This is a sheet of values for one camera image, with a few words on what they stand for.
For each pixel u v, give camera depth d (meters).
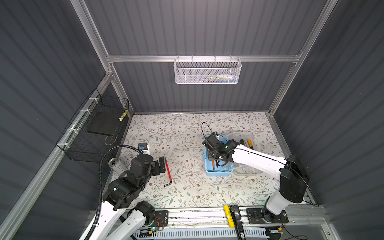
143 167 0.48
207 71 1.24
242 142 0.89
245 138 0.91
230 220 0.72
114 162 0.78
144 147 0.58
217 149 0.64
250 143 0.89
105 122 0.78
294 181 0.44
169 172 0.89
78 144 0.67
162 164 0.63
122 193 0.43
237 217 0.69
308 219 0.74
